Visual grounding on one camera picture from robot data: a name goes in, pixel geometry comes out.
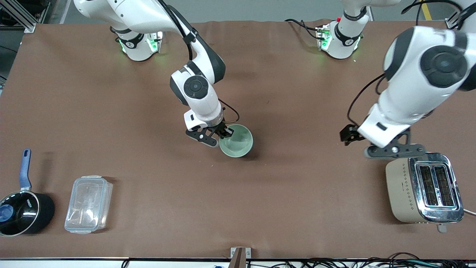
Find green bowl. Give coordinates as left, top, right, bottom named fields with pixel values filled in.
left=219, top=124, right=254, bottom=158

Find beige and chrome toaster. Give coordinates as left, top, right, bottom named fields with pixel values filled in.
left=386, top=152, right=464, bottom=233

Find clear plastic lidded container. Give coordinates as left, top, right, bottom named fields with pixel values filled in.
left=64, top=175, right=113, bottom=235

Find white table edge strip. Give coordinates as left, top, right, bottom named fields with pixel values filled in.
left=0, top=258, right=476, bottom=268

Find glass saucepan lid blue knob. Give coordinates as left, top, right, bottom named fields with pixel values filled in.
left=0, top=192, right=39, bottom=236

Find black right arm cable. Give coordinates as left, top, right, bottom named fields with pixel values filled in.
left=158, top=0, right=197, bottom=62

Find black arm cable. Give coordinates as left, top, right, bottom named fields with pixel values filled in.
left=401, top=0, right=463, bottom=26
left=158, top=0, right=197, bottom=62

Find tangled black cables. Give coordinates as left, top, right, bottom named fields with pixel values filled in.
left=297, top=252, right=476, bottom=268

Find black left upper arm cable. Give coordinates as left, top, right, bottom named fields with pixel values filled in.
left=401, top=0, right=463, bottom=26

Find metal mount bracket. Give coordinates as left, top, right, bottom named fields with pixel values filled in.
left=230, top=246, right=252, bottom=268

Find black left base cable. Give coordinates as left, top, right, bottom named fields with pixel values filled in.
left=284, top=18, right=324, bottom=39

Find dark saucepan with blue handle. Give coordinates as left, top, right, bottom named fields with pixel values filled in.
left=0, top=149, right=55, bottom=237

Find aluminium frame profile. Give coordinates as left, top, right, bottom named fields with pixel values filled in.
left=0, top=0, right=51, bottom=34

